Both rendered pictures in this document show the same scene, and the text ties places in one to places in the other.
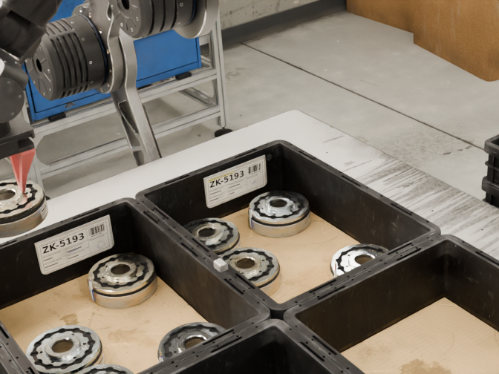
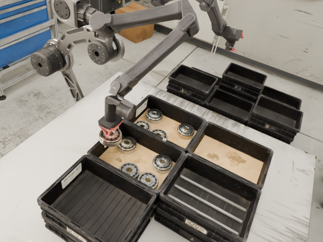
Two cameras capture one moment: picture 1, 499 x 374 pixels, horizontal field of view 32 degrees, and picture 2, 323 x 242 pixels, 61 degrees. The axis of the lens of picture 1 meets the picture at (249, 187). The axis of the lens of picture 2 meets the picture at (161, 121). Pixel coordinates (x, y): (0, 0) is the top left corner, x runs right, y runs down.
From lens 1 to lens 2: 78 cm
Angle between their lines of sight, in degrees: 32
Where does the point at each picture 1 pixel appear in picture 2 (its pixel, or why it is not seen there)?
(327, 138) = not seen: hidden behind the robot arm
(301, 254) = (165, 127)
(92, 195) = (75, 110)
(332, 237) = (169, 121)
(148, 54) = (35, 41)
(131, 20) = (100, 60)
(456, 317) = (210, 139)
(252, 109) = not seen: hidden behind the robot
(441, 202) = (176, 101)
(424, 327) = (205, 144)
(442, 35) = not seen: hidden behind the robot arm
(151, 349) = (147, 164)
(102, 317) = (127, 157)
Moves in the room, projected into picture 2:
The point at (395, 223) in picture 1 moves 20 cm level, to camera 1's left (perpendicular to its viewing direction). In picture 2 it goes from (191, 118) to (162, 126)
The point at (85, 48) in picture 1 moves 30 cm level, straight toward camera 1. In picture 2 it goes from (57, 58) to (79, 81)
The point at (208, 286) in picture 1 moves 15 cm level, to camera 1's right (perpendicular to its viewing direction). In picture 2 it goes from (159, 144) to (183, 137)
